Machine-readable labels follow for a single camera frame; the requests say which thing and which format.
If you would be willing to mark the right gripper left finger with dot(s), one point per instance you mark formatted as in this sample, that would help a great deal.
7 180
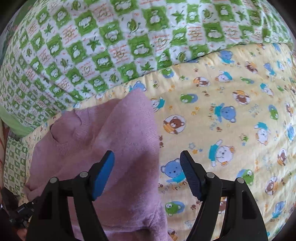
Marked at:
51 218

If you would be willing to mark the purple knit sweater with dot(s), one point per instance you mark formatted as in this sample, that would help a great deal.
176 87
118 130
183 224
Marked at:
129 207

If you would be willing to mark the green checkered quilt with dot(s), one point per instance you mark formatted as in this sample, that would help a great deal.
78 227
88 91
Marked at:
57 53

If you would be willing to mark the yellow cartoon bear bedsheet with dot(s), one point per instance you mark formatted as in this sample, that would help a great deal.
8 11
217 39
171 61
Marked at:
234 110

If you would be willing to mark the green checkered pillow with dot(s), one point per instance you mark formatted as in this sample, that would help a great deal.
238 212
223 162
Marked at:
15 166

